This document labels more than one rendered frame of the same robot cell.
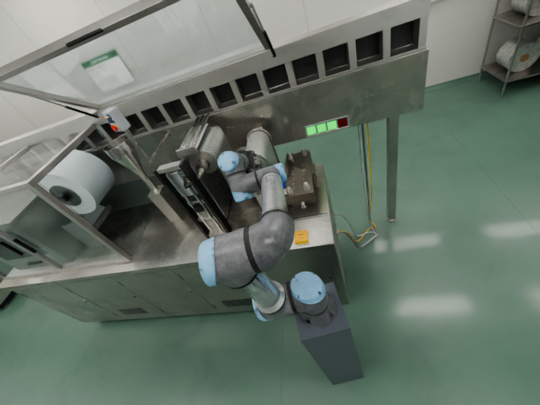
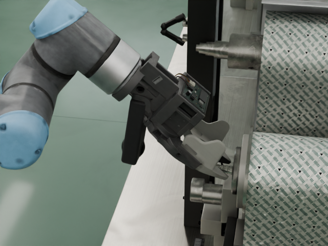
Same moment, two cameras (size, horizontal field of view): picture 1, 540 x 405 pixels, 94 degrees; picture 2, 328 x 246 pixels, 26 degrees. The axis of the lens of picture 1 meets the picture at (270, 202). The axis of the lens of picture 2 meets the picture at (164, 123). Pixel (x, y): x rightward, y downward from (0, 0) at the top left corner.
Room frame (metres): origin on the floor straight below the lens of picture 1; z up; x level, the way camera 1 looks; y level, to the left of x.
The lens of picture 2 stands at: (0.81, -0.87, 1.89)
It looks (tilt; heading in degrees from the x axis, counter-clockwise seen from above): 32 degrees down; 79
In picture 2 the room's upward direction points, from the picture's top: straight up
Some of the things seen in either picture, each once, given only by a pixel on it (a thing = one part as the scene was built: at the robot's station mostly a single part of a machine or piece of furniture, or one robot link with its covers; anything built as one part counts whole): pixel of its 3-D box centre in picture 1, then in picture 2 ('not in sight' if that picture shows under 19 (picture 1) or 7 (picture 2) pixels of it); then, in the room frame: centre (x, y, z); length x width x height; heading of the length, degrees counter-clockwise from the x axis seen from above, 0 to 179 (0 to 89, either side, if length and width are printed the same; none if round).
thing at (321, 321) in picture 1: (315, 304); not in sight; (0.45, 0.00, 0.95); 0.15 x 0.15 x 0.10
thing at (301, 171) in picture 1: (299, 175); not in sight; (1.18, -0.23, 1.00); 0.40 x 0.16 x 0.06; 160
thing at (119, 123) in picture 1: (115, 120); not in sight; (1.32, 0.50, 1.66); 0.07 x 0.07 x 0.10; 46
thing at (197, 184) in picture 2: not in sight; (197, 190); (1.03, 0.05, 1.18); 0.04 x 0.02 x 0.04; 70
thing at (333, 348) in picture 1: (333, 342); not in sight; (0.45, 0.00, 0.45); 0.20 x 0.20 x 0.90; 81
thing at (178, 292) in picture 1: (185, 261); not in sight; (1.47, 0.86, 0.43); 2.52 x 0.64 x 0.86; 70
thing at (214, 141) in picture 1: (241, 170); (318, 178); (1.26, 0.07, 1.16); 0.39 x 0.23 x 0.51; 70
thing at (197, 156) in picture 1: (209, 149); not in sight; (1.31, 0.18, 1.33); 0.25 x 0.14 x 0.14; 160
